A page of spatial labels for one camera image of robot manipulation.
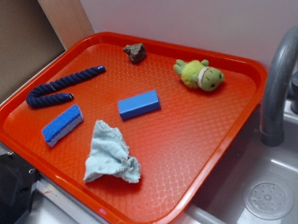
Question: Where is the sink drain cover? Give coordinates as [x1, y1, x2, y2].
[243, 177, 295, 220]

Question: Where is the grey plastic sink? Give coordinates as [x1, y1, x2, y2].
[186, 102, 298, 224]

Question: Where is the brown rock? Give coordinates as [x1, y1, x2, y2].
[123, 43, 147, 64]

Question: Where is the orange plastic tray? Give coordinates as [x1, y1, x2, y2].
[0, 33, 267, 224]

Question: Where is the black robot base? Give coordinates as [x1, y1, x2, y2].
[0, 152, 39, 224]

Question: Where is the blue rectangular block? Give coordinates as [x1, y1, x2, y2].
[118, 90, 161, 120]

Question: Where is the blue and white sponge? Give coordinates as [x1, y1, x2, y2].
[41, 104, 83, 147]

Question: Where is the navy blue rope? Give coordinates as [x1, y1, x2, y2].
[24, 65, 109, 109]

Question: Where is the light blue cloth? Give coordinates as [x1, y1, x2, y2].
[83, 120, 141, 183]

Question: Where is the green plush turtle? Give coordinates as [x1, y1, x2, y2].
[173, 59, 225, 92]

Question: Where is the grey sink faucet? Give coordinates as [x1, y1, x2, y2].
[260, 25, 298, 147]

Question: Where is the brown cardboard panel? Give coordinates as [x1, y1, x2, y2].
[0, 0, 94, 104]

